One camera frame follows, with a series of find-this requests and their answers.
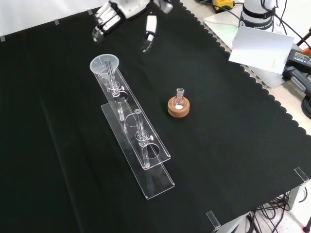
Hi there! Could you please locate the yellow stop button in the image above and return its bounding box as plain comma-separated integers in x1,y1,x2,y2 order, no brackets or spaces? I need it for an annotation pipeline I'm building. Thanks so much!
212,0,236,14

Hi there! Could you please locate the cork ring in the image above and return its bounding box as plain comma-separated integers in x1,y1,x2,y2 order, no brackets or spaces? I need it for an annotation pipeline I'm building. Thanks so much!
167,96,190,118

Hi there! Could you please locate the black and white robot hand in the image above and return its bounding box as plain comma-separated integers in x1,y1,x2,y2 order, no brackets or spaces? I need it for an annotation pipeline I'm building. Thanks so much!
91,0,173,53

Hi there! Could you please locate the pale base board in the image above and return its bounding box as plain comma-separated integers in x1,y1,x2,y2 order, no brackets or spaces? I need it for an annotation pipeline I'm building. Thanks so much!
203,11,285,88

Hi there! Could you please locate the clear plastic funnel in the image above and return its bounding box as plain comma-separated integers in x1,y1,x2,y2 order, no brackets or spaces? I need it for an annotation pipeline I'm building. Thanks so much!
89,54,120,86

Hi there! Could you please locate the black cloth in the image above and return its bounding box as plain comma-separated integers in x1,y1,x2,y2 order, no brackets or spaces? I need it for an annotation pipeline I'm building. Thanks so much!
0,0,311,233

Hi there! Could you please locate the clear acrylic funnel stand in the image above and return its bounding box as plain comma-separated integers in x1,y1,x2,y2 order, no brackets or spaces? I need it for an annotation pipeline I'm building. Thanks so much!
92,57,175,200

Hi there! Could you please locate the white card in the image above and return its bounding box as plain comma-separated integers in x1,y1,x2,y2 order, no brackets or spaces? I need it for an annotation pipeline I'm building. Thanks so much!
228,26,295,74

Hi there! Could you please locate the black power adapter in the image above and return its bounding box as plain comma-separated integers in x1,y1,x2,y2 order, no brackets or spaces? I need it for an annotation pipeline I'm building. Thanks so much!
286,48,311,73

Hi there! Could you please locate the black coiled cable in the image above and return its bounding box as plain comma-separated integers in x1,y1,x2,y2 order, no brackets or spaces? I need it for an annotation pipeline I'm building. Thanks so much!
301,94,311,117

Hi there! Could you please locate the black clamp device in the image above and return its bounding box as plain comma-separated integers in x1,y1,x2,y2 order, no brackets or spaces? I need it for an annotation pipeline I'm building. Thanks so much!
283,65,311,98

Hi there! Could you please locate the round-bottom glass flask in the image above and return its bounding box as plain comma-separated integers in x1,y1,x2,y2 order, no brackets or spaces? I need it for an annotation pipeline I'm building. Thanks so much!
171,87,187,110

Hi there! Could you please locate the black floor cable bundle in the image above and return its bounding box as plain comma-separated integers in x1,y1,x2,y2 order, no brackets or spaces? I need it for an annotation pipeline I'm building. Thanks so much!
245,191,311,233

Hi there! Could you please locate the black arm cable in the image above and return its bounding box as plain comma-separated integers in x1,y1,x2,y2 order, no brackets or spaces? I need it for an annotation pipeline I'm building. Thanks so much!
261,0,311,49

